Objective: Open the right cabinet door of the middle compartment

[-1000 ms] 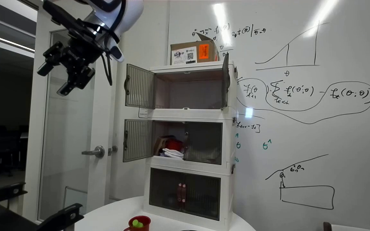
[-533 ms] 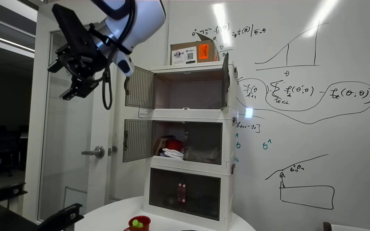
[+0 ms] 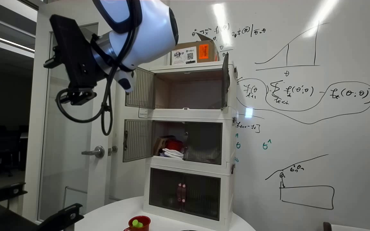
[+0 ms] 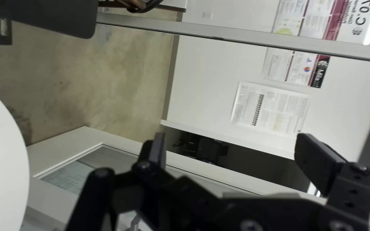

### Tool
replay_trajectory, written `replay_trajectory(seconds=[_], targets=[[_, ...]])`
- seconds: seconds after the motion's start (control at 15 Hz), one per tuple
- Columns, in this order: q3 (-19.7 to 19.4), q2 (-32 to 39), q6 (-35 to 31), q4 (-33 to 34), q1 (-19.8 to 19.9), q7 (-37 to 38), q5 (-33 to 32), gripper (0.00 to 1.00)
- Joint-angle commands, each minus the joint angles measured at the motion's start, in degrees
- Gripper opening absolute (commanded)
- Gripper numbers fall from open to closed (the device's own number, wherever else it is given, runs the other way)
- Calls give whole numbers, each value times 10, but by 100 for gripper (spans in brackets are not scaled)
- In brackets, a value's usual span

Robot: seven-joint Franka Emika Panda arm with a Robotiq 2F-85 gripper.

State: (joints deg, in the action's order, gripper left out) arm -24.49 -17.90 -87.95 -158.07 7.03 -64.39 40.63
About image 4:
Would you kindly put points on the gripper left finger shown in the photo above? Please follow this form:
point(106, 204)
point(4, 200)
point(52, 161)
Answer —
point(159, 192)

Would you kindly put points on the black device in shelf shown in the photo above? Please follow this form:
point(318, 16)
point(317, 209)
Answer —
point(204, 149)

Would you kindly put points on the large poster with maroon stripe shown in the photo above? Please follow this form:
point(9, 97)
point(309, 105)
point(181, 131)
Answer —
point(326, 16)

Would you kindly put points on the small poster with maroon stripe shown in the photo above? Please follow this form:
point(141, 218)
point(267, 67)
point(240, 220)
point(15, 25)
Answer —
point(297, 69)

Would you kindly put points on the glass cabinet door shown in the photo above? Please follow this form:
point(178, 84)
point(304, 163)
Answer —
point(75, 173)

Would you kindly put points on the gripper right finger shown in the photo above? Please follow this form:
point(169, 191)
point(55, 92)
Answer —
point(348, 189)

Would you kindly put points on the white text poster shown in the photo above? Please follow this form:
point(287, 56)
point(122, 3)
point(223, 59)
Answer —
point(271, 109)

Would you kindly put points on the grey metal rail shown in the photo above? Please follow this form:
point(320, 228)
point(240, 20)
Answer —
point(236, 36)

